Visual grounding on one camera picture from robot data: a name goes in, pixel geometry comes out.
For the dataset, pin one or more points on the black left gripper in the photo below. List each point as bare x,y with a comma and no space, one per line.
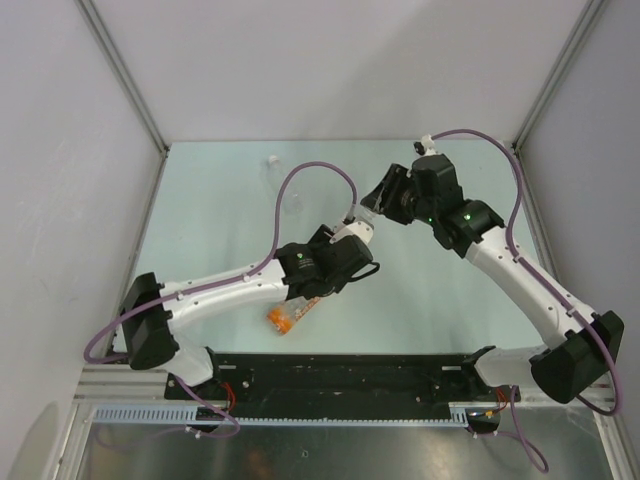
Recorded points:
320,240

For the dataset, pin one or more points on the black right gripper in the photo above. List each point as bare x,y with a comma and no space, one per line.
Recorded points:
383,199

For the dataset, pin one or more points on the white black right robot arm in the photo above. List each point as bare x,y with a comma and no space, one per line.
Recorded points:
579,345

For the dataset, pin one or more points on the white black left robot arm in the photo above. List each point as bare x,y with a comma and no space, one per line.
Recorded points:
156,314

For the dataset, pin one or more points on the orange label tea bottle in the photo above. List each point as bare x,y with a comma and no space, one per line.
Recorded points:
285,315

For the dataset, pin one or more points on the clear unlabelled plastic bottle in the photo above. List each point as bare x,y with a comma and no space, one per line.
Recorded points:
276,172

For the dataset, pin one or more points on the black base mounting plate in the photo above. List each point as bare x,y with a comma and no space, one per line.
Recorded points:
292,383

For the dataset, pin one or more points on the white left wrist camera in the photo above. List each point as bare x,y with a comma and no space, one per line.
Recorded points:
359,228

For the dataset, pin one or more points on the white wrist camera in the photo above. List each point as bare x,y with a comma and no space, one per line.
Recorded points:
359,228
425,146

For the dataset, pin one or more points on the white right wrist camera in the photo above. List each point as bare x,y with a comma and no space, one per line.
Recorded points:
425,146

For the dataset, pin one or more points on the grey slotted cable duct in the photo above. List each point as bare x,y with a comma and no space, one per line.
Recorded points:
192,414

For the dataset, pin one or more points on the right aluminium frame post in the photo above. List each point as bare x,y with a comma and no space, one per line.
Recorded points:
578,36

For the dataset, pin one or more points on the aluminium frame post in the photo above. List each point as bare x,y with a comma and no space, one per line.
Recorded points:
578,36
116,62

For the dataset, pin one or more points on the left aluminium frame post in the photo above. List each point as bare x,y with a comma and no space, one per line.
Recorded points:
116,62

